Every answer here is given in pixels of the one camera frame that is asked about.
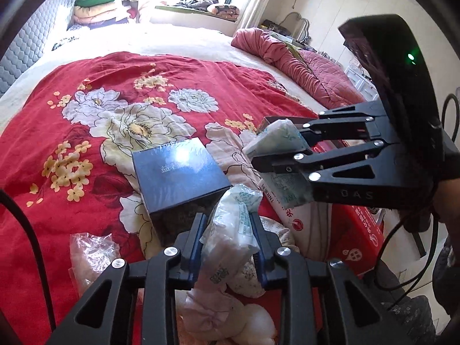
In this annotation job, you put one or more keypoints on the white drawer cabinet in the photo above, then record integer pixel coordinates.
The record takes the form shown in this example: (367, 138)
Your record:
(359, 79)

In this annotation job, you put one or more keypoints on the small plush with pink dress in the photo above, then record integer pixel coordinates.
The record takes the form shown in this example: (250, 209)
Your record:
(215, 316)

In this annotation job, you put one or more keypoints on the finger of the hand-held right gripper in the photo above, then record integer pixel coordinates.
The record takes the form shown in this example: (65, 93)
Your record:
(334, 124)
(287, 163)

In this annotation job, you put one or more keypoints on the white floral scrunchie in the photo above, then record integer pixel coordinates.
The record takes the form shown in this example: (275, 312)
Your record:
(273, 230)

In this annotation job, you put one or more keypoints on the red floral blanket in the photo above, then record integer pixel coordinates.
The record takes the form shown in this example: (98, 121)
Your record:
(54, 79)

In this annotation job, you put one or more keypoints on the white tissue pack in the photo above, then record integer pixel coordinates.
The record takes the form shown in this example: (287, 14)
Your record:
(230, 230)

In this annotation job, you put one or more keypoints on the person's dark floral clothing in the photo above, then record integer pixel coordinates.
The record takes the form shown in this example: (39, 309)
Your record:
(424, 316)

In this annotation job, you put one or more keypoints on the pink quilt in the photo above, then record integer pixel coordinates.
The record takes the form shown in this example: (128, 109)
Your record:
(305, 72)

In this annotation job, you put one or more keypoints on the cream bed sheet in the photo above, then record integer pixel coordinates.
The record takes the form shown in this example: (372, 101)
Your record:
(161, 39)

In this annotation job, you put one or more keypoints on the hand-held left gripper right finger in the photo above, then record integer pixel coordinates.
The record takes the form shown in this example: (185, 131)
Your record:
(259, 244)

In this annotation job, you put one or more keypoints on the pink folded blanket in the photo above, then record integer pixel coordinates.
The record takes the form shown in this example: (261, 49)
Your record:
(104, 19)

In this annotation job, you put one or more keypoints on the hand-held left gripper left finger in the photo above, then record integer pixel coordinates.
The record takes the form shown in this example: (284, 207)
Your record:
(196, 244)

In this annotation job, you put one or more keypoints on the patterned dark bag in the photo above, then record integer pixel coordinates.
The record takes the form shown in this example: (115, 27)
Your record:
(272, 25)

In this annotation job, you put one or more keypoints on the person's right forearm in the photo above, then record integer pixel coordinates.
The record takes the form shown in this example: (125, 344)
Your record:
(447, 201)

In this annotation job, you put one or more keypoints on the dark blue box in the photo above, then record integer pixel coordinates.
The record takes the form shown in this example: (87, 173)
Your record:
(176, 172)

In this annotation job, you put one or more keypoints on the black and white patterned pillow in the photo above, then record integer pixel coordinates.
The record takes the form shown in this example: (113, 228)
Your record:
(64, 43)

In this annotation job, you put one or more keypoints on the grey quilted headboard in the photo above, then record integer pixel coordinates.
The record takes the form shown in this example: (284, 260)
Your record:
(36, 36)

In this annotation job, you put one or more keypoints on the patterned brown cushion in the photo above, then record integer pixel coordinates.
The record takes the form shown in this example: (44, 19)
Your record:
(222, 11)

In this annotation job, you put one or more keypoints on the yellow folded blanket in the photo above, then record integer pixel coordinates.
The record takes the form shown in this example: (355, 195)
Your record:
(97, 10)

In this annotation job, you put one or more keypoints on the dark cloth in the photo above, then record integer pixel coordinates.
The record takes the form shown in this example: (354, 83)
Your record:
(194, 3)

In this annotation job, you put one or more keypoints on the pink item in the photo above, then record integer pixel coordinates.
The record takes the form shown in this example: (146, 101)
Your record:
(93, 258)

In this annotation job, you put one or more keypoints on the green printed tissue pack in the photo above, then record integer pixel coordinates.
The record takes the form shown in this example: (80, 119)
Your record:
(280, 138)

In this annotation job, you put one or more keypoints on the red cardboard box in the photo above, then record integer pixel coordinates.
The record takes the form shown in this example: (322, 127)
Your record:
(359, 244)

